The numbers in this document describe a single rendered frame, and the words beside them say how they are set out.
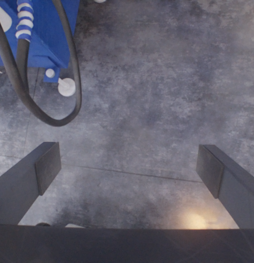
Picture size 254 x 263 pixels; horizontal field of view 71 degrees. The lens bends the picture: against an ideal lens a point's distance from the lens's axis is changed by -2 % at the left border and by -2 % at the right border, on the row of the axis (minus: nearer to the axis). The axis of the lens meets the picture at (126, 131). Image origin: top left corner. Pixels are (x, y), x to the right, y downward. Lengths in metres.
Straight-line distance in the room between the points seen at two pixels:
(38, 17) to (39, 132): 0.59
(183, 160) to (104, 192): 0.42
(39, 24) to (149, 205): 0.87
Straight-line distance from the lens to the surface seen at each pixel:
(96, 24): 1.22
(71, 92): 1.05
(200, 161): 0.17
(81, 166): 0.99
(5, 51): 0.42
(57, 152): 0.16
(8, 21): 0.51
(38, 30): 0.75
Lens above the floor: 0.93
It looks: 80 degrees down
